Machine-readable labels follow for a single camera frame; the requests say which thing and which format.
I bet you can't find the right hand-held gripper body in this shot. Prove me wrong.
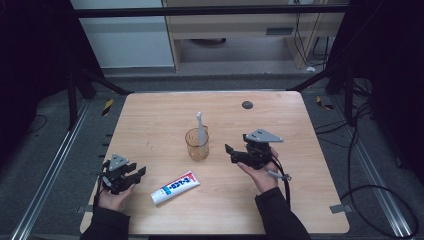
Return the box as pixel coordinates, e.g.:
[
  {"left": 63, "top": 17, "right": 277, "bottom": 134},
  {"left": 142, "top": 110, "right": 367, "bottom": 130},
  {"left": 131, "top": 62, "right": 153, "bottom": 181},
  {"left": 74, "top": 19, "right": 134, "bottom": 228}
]
[{"left": 242, "top": 128, "right": 285, "bottom": 170}]

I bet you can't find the black metal stand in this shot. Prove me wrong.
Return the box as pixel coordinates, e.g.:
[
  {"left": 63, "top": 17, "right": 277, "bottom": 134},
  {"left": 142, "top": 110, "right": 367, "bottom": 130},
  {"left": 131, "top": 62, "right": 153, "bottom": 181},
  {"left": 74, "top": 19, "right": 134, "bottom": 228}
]
[
  {"left": 286, "top": 63, "right": 356, "bottom": 123},
  {"left": 65, "top": 64, "right": 132, "bottom": 132}
]

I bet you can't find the person's right hand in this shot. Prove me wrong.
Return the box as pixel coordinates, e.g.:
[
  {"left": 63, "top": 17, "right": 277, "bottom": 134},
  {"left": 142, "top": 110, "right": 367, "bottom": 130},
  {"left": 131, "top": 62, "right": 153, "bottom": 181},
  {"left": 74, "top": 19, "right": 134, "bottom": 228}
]
[{"left": 236, "top": 147, "right": 283, "bottom": 195}]

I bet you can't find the person's left hand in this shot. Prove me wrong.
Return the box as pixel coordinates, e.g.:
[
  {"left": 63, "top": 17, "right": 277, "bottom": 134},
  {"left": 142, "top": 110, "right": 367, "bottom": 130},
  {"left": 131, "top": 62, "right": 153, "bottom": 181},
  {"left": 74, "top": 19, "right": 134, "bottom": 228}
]
[{"left": 96, "top": 184, "right": 136, "bottom": 212}]

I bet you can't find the dark curtain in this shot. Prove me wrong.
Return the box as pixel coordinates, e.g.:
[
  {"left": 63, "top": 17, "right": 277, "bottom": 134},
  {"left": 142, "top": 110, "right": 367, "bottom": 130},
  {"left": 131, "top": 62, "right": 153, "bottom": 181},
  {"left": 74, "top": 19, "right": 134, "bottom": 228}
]
[
  {"left": 0, "top": 0, "right": 103, "bottom": 168},
  {"left": 324, "top": 0, "right": 424, "bottom": 188}
]

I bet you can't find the black horizontal bar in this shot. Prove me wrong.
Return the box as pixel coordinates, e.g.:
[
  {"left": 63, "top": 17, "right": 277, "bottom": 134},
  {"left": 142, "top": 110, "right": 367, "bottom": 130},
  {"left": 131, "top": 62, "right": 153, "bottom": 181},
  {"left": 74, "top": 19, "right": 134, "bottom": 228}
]
[{"left": 73, "top": 5, "right": 349, "bottom": 19}]

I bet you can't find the black gripper cable with plug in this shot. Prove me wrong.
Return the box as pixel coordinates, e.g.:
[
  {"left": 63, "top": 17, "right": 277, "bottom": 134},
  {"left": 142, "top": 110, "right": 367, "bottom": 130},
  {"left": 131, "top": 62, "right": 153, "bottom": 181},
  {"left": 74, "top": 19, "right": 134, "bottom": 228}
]
[{"left": 265, "top": 155, "right": 293, "bottom": 210}]

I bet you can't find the white cabinet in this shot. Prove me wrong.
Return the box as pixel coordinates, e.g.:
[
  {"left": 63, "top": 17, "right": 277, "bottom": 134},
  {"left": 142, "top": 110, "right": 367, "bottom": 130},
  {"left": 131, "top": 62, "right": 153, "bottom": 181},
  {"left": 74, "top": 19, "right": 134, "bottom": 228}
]
[{"left": 70, "top": 0, "right": 175, "bottom": 70}]

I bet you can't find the amber transparent cup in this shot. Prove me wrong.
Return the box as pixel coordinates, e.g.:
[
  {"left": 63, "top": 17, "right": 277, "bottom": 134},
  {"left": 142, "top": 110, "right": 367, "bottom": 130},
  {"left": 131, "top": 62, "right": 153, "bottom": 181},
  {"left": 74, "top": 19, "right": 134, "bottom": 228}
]
[{"left": 185, "top": 127, "right": 210, "bottom": 163}]

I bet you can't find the grey white toothbrush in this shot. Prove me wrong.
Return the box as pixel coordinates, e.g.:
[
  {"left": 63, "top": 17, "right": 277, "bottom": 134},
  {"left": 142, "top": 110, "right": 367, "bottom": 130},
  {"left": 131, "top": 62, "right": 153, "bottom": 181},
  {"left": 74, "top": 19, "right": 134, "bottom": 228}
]
[{"left": 195, "top": 111, "right": 208, "bottom": 148}]

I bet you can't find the aluminium floor rail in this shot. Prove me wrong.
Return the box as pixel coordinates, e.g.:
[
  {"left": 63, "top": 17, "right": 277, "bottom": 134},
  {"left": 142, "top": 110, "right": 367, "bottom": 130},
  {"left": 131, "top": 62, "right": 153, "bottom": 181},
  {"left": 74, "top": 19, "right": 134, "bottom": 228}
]
[
  {"left": 332, "top": 95, "right": 416, "bottom": 240},
  {"left": 9, "top": 99, "right": 92, "bottom": 240}
]

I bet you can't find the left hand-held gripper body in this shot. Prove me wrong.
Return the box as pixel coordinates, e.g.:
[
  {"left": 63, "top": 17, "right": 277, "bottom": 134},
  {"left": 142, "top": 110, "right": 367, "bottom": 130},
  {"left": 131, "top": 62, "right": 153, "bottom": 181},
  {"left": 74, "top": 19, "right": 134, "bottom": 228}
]
[{"left": 100, "top": 153, "right": 138, "bottom": 196}]

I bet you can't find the yellow black tape strip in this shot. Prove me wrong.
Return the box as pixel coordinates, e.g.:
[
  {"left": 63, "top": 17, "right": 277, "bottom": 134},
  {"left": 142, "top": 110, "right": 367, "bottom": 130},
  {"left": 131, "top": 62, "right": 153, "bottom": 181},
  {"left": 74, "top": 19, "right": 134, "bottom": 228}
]
[
  {"left": 101, "top": 98, "right": 115, "bottom": 117},
  {"left": 315, "top": 95, "right": 335, "bottom": 111}
]

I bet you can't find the black floor cable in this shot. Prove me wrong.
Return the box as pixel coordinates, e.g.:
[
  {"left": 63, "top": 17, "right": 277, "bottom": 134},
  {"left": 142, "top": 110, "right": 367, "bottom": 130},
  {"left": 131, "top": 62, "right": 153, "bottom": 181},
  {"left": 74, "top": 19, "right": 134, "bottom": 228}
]
[{"left": 314, "top": 101, "right": 420, "bottom": 240}]

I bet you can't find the white toothpaste tube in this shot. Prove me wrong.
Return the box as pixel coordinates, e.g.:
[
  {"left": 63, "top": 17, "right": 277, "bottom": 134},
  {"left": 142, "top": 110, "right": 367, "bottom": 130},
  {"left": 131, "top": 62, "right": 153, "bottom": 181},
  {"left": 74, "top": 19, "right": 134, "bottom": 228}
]
[{"left": 150, "top": 170, "right": 202, "bottom": 206}]

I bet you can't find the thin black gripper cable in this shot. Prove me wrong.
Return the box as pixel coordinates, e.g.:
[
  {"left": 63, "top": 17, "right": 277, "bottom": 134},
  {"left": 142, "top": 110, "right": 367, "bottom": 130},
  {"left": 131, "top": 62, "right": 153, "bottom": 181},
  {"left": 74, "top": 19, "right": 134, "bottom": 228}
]
[{"left": 93, "top": 175, "right": 102, "bottom": 209}]

